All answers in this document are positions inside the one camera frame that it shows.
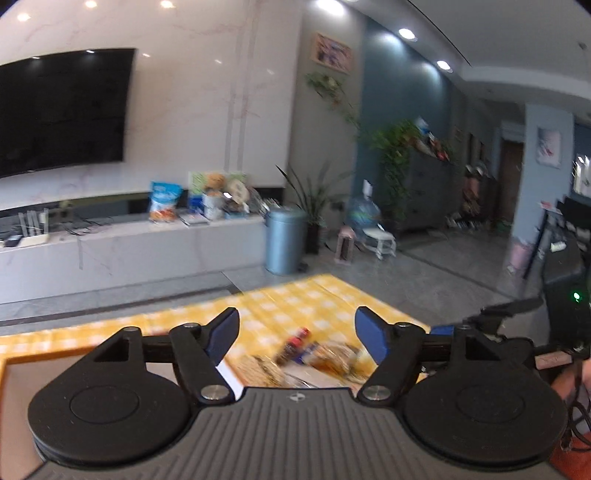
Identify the tall green plant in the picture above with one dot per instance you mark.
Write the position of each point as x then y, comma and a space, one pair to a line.
395, 157

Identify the clear bag of brown snacks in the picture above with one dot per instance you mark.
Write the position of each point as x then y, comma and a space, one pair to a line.
337, 357

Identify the pink waste bin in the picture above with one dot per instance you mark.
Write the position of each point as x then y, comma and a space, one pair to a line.
521, 256

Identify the black wall television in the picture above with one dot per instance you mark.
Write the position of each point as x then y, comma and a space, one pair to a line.
60, 110

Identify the pale wall picture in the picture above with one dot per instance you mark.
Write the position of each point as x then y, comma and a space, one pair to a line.
548, 146

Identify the hanging vine plant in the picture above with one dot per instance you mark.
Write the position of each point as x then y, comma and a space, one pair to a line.
330, 87

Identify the blue water jug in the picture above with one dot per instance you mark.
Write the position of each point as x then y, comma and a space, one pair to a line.
363, 212

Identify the white stool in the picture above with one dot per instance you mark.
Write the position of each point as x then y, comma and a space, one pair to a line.
381, 240

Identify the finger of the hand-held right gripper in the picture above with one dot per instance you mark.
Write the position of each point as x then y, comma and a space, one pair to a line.
512, 307
443, 330

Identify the recessed ceiling light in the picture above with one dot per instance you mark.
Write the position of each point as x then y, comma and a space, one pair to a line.
406, 33
167, 3
91, 3
443, 64
23, 17

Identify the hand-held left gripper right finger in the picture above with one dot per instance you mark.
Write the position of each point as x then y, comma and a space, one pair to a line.
369, 336

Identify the framed wall picture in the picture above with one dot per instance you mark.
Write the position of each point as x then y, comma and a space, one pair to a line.
332, 53

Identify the potted long-leaf plant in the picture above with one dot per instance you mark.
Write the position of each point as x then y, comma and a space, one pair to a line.
316, 203

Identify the brown plush toy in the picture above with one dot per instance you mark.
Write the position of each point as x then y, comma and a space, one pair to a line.
214, 181

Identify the white television cabinet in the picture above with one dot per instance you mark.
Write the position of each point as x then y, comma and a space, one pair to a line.
138, 251

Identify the person's right hand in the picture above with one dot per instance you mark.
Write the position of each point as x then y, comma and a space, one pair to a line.
567, 385

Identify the white router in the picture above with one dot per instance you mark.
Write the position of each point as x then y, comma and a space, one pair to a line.
25, 233

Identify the shoe rack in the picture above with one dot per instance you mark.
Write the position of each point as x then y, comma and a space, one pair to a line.
475, 194

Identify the yellow checked tablecloth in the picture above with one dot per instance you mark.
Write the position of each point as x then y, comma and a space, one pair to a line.
286, 300

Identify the small candy bottle red cap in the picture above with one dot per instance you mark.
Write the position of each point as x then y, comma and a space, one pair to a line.
293, 346

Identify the wooden tray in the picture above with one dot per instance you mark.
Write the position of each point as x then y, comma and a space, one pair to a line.
18, 392

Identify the blue snack bag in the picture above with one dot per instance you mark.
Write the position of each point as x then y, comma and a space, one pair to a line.
164, 203

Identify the green and white box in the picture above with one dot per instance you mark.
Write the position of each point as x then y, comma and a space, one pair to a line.
198, 182

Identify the grey-blue trash can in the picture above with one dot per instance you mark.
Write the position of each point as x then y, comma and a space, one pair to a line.
285, 242

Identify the grey sideboard cabinet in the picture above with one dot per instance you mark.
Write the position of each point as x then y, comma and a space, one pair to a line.
429, 194

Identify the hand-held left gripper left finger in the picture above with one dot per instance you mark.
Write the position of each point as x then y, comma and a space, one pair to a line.
224, 333

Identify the brown door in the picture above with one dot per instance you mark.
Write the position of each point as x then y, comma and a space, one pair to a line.
511, 180

